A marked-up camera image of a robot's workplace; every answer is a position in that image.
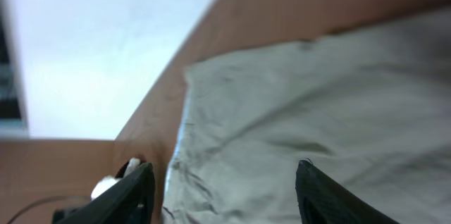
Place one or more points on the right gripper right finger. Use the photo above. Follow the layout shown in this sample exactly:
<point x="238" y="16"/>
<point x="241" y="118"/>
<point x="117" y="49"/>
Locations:
<point x="321" y="200"/>

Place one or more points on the white black printed shirt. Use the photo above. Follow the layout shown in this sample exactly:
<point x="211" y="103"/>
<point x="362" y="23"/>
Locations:
<point x="109" y="181"/>

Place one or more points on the khaki shorts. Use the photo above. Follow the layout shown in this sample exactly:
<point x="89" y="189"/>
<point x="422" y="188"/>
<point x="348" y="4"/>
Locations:
<point x="370" y="108"/>

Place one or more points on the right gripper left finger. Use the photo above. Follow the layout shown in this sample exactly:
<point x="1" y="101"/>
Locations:
<point x="131" y="200"/>

